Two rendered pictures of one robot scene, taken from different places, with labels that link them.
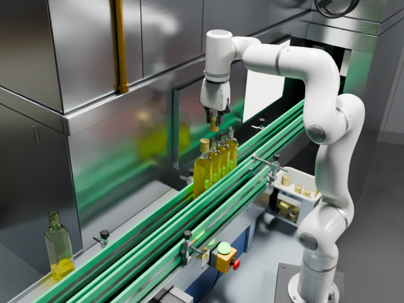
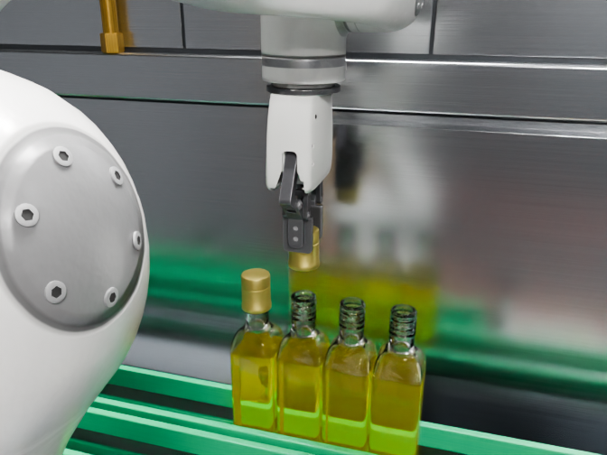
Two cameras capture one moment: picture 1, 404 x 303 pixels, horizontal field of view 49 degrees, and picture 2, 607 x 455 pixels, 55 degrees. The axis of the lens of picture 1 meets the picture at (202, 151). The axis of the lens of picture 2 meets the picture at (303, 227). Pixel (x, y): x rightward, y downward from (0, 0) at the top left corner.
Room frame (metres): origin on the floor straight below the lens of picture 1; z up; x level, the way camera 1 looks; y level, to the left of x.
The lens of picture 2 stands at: (1.23, -0.62, 1.63)
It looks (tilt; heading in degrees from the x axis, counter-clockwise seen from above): 21 degrees down; 72
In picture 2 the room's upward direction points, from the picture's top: straight up
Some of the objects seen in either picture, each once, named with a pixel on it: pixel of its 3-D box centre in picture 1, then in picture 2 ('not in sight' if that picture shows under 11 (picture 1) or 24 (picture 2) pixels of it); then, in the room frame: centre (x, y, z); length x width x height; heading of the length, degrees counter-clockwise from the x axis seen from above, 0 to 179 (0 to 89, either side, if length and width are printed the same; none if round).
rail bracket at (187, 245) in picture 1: (192, 250); not in sight; (1.04, 0.02, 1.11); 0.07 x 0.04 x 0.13; 55
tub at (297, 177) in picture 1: (297, 190); not in sight; (1.59, -0.44, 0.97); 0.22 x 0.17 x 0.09; 55
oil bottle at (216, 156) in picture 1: (211, 173); (303, 405); (1.42, -0.04, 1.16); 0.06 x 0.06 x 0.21; 56
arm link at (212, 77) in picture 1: (216, 74); (303, 69); (1.42, -0.04, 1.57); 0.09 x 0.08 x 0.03; 56
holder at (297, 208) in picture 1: (290, 196); not in sight; (1.61, -0.41, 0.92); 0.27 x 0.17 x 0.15; 55
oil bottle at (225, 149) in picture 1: (220, 166); (349, 414); (1.47, -0.08, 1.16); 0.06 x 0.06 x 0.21; 54
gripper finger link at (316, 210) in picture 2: (207, 112); (311, 206); (1.44, -0.01, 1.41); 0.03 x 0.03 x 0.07; 56
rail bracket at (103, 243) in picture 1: (101, 244); not in sight; (1.05, 0.31, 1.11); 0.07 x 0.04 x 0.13; 55
